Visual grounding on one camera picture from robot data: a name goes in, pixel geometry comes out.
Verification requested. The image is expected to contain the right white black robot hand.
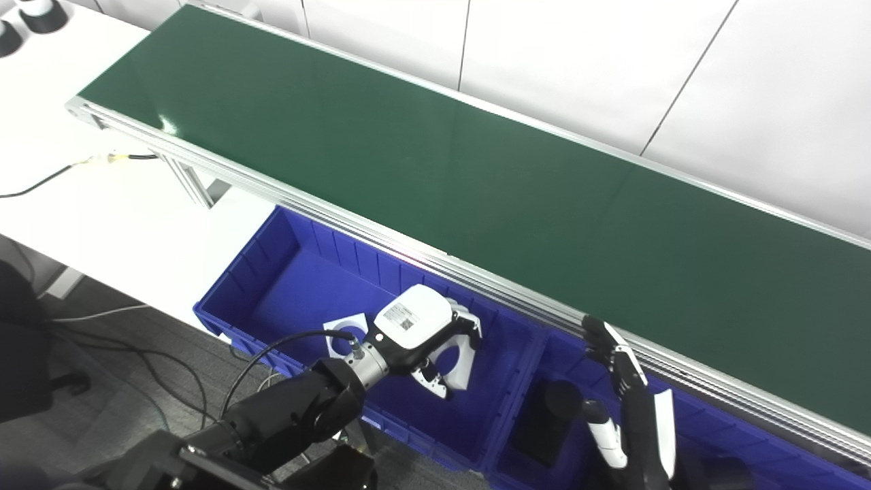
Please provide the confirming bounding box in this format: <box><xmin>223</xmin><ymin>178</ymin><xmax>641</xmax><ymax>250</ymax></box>
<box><xmin>582</xmin><ymin>315</ymin><xmax>683</xmax><ymax>490</ymax></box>

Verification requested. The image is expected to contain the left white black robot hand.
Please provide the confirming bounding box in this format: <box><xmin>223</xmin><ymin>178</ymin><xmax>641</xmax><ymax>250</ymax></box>
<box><xmin>367</xmin><ymin>284</ymin><xmax>484</xmax><ymax>401</ymax></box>

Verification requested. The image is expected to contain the white square ring part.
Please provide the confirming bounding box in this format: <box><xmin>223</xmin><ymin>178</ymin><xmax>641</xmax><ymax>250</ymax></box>
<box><xmin>323</xmin><ymin>313</ymin><xmax>369</xmax><ymax>359</ymax></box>
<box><xmin>422</xmin><ymin>306</ymin><xmax>484</xmax><ymax>393</ymax></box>

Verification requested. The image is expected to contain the blue bin with black parts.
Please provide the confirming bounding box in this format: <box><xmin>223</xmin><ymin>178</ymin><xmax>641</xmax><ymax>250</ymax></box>
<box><xmin>487</xmin><ymin>327</ymin><xmax>871</xmax><ymax>490</ymax></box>

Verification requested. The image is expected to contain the black cylinder plate part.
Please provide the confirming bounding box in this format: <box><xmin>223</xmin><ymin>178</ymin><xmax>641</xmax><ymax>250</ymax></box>
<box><xmin>510</xmin><ymin>380</ymin><xmax>585</xmax><ymax>469</ymax></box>

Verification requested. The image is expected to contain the blue bin with white parts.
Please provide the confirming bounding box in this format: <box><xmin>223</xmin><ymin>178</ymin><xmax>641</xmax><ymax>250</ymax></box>
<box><xmin>194</xmin><ymin>206</ymin><xmax>552</xmax><ymax>474</ymax></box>

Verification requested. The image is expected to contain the green conveyor belt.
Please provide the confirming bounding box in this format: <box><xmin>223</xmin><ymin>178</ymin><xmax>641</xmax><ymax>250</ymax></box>
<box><xmin>66</xmin><ymin>0</ymin><xmax>871</xmax><ymax>470</ymax></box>

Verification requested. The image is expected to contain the aluminium conveyor leg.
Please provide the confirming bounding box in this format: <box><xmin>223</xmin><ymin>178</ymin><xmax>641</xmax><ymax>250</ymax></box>
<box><xmin>157</xmin><ymin>153</ymin><xmax>235</xmax><ymax>209</ymax></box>

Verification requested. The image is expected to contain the black round part white top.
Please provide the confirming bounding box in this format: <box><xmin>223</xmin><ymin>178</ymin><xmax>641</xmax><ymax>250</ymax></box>
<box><xmin>0</xmin><ymin>20</ymin><xmax>22</xmax><ymax>59</ymax></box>
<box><xmin>17</xmin><ymin>0</ymin><xmax>70</xmax><ymax>35</ymax></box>

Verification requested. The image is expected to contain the black robot torso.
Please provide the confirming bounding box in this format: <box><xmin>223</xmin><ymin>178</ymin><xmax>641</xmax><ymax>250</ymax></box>
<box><xmin>88</xmin><ymin>429</ymin><xmax>379</xmax><ymax>490</ymax></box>

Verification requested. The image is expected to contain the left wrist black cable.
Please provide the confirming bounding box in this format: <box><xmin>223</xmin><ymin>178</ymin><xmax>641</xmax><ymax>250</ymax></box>
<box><xmin>219</xmin><ymin>330</ymin><xmax>363</xmax><ymax>419</ymax></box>

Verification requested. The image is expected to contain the black floor cable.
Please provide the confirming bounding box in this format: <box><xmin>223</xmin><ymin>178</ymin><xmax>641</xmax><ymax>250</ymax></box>
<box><xmin>51</xmin><ymin>323</ymin><xmax>209</xmax><ymax>431</ymax></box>

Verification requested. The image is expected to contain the white floor cable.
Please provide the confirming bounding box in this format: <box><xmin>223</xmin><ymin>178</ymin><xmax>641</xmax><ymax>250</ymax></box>
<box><xmin>51</xmin><ymin>304</ymin><xmax>152</xmax><ymax>323</ymax></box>

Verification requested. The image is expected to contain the cable with white connector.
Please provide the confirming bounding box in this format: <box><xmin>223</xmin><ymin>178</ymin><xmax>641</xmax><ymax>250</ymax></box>
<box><xmin>0</xmin><ymin>153</ymin><xmax>161</xmax><ymax>200</ymax></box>

